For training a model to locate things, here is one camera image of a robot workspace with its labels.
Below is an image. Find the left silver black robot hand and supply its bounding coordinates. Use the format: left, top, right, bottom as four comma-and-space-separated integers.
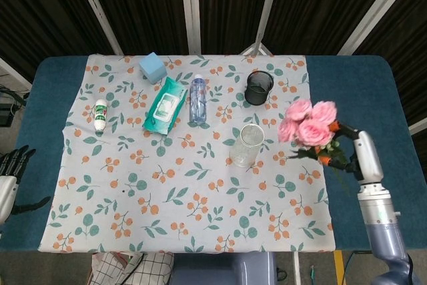
0, 145, 53, 226

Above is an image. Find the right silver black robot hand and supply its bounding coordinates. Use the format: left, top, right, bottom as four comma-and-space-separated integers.
318, 120, 385, 186

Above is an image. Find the pink artificial rose bouquet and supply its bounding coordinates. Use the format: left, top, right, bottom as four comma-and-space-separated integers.
278, 99, 351, 196

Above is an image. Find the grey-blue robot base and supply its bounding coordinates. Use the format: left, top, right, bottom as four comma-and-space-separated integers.
169, 252, 278, 285

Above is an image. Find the clear textured glass vase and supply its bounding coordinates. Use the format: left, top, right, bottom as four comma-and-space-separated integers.
229, 123, 266, 168

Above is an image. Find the teal fabric table cover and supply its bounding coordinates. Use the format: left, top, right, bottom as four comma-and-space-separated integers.
0, 55, 418, 253

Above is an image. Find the black electronic equipment box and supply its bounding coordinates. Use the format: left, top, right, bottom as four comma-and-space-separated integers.
0, 84, 28, 129

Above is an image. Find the white bottle with green label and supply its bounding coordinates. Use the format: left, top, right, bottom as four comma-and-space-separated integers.
93, 99, 109, 133

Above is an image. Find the black mesh pen holder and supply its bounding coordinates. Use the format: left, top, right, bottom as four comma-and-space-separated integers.
244, 71, 276, 106

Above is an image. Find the black and white checked bag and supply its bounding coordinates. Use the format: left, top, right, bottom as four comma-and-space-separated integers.
87, 251, 175, 285

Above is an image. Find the grey tripod stand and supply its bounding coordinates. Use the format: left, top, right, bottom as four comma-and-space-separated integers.
240, 31, 275, 57

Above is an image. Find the fruit and leaf print tablecloth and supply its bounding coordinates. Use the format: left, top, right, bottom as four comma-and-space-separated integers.
37, 53, 336, 254

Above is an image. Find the green wet wipes pack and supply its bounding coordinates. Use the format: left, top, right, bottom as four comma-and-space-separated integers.
142, 76, 189, 136

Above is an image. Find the clear plastic water bottle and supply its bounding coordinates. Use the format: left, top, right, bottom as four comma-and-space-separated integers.
189, 73, 209, 123

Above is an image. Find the light blue cube box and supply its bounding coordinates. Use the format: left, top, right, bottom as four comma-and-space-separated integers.
138, 51, 167, 84

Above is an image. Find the white partition frame post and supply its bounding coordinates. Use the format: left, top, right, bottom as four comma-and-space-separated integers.
70, 0, 125, 56
179, 0, 203, 55
252, 0, 284, 49
337, 0, 416, 56

